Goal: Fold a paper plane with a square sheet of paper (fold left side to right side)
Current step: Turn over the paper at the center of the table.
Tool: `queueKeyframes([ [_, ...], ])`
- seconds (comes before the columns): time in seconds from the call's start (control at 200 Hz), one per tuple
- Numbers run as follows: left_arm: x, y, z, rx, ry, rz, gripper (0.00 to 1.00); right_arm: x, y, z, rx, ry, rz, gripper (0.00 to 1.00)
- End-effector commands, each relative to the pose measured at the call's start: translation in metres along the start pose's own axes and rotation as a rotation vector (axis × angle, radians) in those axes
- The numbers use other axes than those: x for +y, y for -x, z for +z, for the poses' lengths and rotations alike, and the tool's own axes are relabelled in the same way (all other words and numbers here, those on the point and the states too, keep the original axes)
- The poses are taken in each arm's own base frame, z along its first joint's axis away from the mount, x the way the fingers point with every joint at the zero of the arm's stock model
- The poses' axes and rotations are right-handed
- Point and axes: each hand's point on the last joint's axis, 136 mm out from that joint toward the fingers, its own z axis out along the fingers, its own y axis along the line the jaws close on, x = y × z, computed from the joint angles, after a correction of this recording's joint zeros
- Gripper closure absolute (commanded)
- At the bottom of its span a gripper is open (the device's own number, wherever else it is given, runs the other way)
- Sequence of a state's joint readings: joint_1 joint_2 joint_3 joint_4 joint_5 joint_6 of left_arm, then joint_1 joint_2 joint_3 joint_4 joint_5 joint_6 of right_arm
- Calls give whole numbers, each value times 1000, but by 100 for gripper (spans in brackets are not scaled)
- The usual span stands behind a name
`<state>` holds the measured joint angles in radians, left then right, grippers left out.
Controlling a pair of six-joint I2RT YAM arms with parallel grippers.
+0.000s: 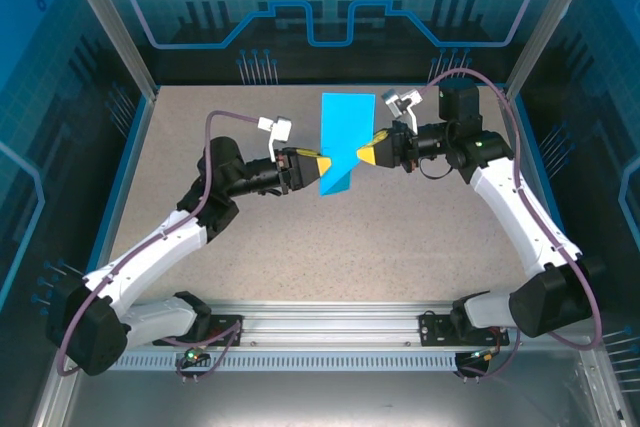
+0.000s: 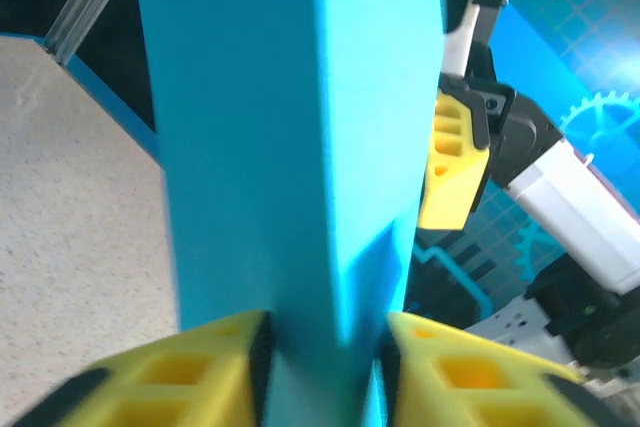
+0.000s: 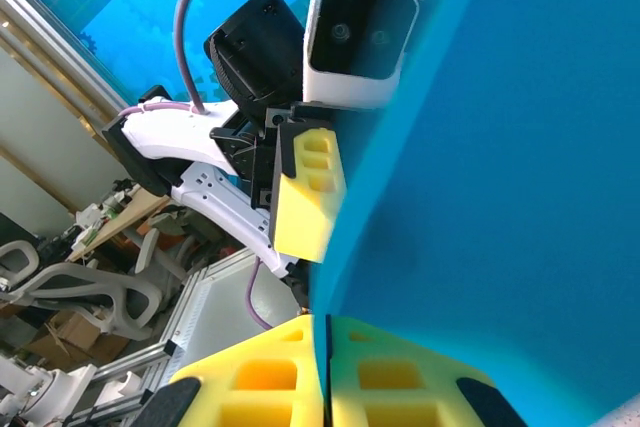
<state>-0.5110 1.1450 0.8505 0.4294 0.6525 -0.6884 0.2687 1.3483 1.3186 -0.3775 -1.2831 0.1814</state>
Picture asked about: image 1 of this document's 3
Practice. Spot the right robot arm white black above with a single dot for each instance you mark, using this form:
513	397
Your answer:
525	227

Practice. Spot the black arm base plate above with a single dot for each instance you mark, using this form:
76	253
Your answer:
432	329
230	322

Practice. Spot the aluminium frame post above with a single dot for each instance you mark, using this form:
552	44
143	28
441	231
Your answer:
111	22
547	22

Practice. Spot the long aluminium mounting rail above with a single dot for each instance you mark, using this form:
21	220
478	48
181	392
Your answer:
330	319

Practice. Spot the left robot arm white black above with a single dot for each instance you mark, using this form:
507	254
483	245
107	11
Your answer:
145	267

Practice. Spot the aluminium side rail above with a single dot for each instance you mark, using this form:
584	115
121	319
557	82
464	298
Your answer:
530	187

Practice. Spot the small green LED board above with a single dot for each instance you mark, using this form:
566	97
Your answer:
192	356
482	356

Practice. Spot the blue printed side panel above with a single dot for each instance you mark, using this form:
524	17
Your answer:
600	97
40	97

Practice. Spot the blue cloth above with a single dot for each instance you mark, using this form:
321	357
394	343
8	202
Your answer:
350	117

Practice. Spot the blue table edge strip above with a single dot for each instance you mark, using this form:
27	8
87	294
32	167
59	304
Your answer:
121	197
537	157

